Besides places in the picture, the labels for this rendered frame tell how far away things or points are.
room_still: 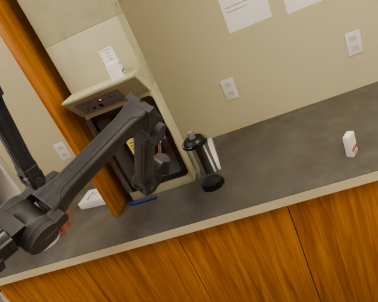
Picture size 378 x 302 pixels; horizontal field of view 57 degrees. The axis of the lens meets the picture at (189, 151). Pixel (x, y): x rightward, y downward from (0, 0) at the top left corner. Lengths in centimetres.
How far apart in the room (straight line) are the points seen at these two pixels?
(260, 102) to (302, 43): 35
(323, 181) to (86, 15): 105
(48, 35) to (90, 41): 16
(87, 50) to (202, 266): 100
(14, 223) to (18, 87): 146
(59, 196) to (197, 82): 124
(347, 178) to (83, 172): 90
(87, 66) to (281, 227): 98
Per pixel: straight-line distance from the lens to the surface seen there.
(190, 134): 139
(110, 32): 141
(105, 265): 163
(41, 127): 218
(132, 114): 84
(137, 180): 120
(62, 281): 177
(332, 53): 191
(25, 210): 76
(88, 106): 145
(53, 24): 148
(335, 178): 133
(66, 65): 150
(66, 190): 76
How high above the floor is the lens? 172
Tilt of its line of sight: 24 degrees down
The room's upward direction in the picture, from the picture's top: 25 degrees counter-clockwise
